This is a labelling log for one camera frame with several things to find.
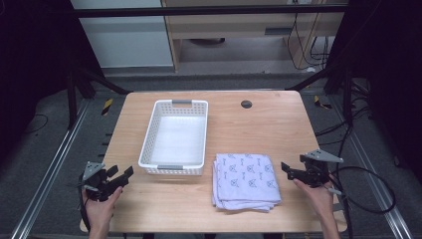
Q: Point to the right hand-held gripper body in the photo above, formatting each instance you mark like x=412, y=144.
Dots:
x=313, y=171

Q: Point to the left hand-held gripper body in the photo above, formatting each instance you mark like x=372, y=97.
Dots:
x=96, y=184

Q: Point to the white patterned towel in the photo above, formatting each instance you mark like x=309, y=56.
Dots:
x=246, y=181

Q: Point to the white plastic basket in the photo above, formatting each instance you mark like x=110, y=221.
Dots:
x=174, y=137

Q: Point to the person's left hand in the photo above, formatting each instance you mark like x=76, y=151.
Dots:
x=99, y=210

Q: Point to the person's right hand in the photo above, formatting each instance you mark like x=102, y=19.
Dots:
x=316, y=199

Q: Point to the yellow black striped tape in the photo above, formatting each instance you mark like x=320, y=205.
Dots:
x=106, y=107
x=321, y=103

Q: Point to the black metal stand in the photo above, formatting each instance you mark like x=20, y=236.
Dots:
x=346, y=89
x=74, y=93

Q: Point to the white cabinet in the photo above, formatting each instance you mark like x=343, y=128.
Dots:
x=129, y=43

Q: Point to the light wooden desk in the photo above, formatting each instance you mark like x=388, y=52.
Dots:
x=239, y=28

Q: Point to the aluminium floor rail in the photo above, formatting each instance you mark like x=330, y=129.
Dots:
x=375, y=176
x=54, y=166

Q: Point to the black horizontal frame bar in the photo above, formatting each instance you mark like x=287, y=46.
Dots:
x=199, y=11

